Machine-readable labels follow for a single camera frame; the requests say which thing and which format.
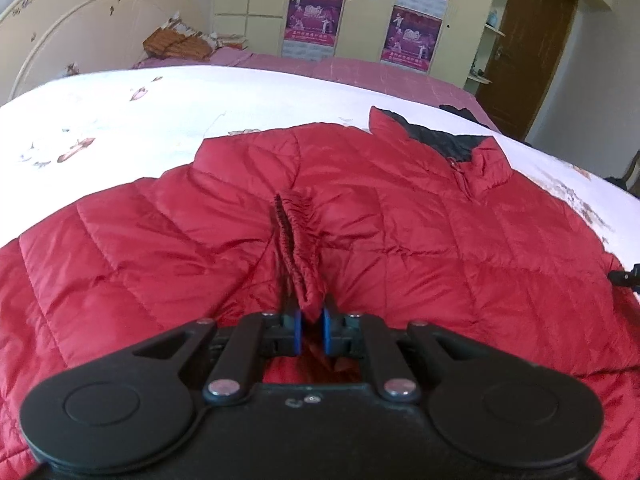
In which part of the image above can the purple wall poster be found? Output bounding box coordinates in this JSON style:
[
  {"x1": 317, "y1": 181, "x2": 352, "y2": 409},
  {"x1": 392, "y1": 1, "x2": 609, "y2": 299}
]
[
  {"x1": 281, "y1": 0, "x2": 345, "y2": 60},
  {"x1": 380, "y1": 6, "x2": 444, "y2": 65}
]

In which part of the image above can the orange patterned pillow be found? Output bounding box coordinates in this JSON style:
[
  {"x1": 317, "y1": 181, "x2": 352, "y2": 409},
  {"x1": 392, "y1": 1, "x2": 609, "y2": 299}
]
[{"x1": 142, "y1": 27, "x2": 213, "y2": 59}]

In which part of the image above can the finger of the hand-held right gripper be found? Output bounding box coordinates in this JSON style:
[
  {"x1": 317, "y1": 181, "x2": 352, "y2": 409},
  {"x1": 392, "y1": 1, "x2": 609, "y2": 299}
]
[{"x1": 609, "y1": 266, "x2": 640, "y2": 292}]

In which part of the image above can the pink bed sheet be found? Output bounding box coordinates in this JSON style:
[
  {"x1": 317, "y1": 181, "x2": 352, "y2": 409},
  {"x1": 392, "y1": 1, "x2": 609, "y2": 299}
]
[{"x1": 131, "y1": 45, "x2": 507, "y2": 136}]

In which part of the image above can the white floral blanket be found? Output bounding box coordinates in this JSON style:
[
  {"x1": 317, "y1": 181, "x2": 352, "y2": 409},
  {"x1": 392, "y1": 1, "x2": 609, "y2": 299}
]
[{"x1": 0, "y1": 65, "x2": 640, "y2": 306}]

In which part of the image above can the cream corner shelf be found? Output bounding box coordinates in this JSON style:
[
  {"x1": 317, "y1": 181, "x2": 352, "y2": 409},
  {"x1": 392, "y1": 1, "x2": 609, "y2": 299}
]
[{"x1": 466, "y1": 0, "x2": 521, "y2": 87}]

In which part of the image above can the red puffer jacket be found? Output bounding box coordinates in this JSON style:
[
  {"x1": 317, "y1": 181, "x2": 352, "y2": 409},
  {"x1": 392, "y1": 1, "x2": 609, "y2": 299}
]
[{"x1": 0, "y1": 106, "x2": 640, "y2": 471}]

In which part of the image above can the white floral pillow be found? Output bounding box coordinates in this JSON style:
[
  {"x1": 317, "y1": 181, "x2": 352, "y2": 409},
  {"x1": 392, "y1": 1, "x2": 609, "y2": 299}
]
[{"x1": 164, "y1": 11, "x2": 248, "y2": 52}]

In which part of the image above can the cream wooden headboard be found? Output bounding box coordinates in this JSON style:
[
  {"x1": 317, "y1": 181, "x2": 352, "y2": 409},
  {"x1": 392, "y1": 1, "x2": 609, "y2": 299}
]
[{"x1": 0, "y1": 0, "x2": 213, "y2": 107}]

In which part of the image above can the cream wardrobe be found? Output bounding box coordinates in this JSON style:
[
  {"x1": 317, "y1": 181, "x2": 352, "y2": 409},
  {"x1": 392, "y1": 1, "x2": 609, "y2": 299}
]
[{"x1": 212, "y1": 0, "x2": 502, "y2": 80}]

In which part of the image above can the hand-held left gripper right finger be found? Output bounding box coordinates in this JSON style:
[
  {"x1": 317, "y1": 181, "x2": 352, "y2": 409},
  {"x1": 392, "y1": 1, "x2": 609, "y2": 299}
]
[{"x1": 320, "y1": 307, "x2": 482, "y2": 404}]

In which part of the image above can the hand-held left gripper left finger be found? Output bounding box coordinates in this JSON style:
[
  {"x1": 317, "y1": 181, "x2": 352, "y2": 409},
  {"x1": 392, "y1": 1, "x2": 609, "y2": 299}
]
[{"x1": 132, "y1": 309, "x2": 306, "y2": 409}]

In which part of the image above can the brown wooden door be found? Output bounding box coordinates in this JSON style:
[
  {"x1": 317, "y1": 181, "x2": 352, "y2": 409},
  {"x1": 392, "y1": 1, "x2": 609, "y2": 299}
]
[{"x1": 474, "y1": 0, "x2": 579, "y2": 142}]

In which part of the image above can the small black cloth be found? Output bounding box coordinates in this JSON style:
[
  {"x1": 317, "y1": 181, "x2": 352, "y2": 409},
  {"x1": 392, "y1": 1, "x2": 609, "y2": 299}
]
[{"x1": 438, "y1": 104, "x2": 494, "y2": 132}]

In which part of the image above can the wooden chair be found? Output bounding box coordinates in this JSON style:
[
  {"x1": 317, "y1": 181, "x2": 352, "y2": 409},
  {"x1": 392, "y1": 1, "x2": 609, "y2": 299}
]
[{"x1": 620, "y1": 150, "x2": 640, "y2": 192}]

